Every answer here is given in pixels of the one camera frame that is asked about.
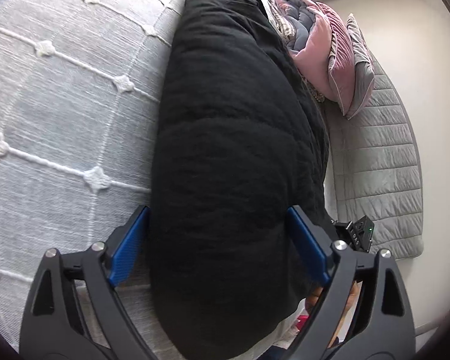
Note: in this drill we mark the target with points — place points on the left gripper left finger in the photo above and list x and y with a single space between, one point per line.
53 324

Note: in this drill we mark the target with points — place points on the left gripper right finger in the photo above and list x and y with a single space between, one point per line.
382 326

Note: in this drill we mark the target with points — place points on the black large garment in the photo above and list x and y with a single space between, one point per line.
239 141

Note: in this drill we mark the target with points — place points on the grey quilted headboard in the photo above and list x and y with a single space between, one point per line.
374 170

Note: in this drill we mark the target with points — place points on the blue clothed knee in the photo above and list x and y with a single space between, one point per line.
276 353

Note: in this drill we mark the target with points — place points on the grey pink pillow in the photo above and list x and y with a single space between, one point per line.
363 67

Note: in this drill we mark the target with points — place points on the pink velvet pillow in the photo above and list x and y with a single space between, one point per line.
341 71

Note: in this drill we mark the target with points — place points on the grey white bedspread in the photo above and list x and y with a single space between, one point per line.
78 83

